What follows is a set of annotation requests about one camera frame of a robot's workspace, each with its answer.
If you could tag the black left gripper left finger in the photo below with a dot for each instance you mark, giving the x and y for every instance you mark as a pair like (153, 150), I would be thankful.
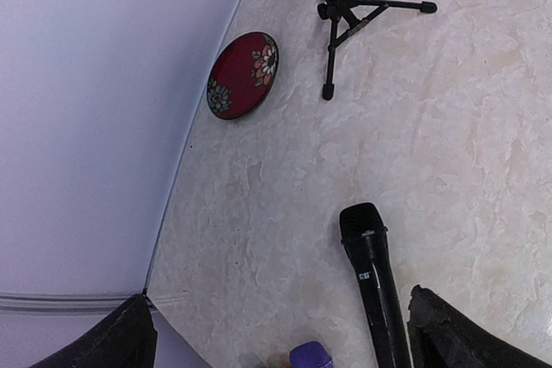
(124, 338)

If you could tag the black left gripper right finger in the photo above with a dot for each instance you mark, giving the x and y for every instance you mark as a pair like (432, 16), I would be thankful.
(441, 336)

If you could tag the black microphone orange tip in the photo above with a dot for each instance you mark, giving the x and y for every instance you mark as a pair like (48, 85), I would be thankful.
(364, 240)

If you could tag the purple-head microphone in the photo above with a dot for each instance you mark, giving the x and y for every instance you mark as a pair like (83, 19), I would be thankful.
(310, 355)

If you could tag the black tripod mic stand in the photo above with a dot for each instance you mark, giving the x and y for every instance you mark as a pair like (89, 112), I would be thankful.
(348, 17)

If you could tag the red floral plate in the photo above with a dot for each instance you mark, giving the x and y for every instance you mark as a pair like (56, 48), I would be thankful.
(242, 76)

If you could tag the aluminium frame post left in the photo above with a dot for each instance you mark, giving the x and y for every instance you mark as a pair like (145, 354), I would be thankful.
(60, 303)

